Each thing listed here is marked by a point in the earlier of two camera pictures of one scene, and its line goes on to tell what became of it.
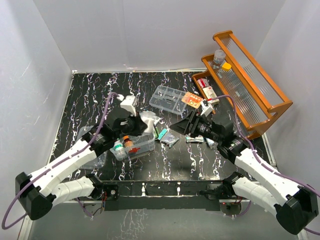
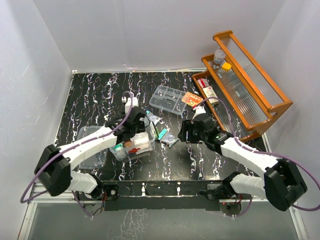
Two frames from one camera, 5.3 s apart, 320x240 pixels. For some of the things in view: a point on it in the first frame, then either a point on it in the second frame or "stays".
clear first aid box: (128, 146) stays
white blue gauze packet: (151, 119) → (141, 141)
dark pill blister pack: (169, 139) stays
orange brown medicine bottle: (127, 142) stays
